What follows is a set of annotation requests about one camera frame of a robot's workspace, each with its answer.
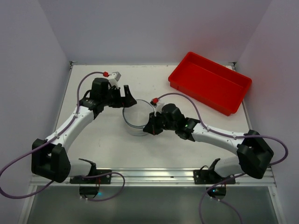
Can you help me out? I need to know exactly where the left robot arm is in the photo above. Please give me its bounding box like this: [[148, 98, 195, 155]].
[[31, 78, 137, 183]]

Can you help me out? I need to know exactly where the aluminium front rail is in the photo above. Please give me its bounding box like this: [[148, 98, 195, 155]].
[[29, 168, 276, 187]]

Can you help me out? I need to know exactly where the red plastic bin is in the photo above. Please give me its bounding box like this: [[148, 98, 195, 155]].
[[168, 52, 252, 116]]

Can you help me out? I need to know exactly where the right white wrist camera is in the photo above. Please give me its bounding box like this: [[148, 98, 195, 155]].
[[150, 98, 165, 115]]

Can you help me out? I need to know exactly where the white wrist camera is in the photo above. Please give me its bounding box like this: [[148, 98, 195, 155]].
[[108, 71, 121, 88], [150, 98, 165, 115]]

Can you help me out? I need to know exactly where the white mesh laundry bag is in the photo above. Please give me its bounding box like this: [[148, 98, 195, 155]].
[[122, 99, 155, 136]]

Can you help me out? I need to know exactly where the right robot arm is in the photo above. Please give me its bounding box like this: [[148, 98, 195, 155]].
[[143, 104, 274, 182]]

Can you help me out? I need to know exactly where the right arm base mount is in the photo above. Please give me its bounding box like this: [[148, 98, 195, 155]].
[[193, 165, 236, 200]]

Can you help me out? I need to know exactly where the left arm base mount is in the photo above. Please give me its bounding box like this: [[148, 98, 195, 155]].
[[70, 169, 112, 199]]

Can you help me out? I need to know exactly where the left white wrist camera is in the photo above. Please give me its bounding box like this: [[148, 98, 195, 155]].
[[108, 71, 121, 88]]

